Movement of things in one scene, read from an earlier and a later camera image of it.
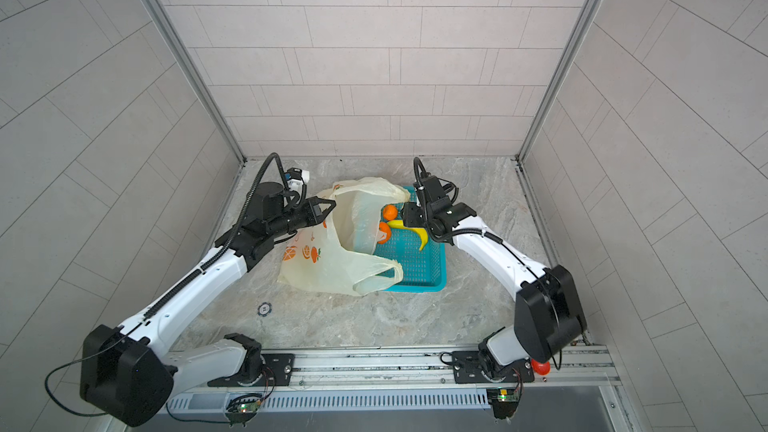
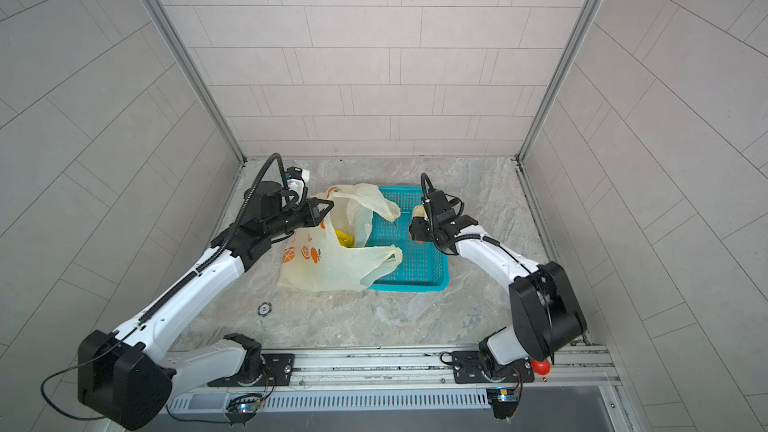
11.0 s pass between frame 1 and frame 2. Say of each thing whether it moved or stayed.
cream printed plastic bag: moved
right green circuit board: stayed
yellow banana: moved
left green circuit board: stayed
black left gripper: stayed
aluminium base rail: stayed
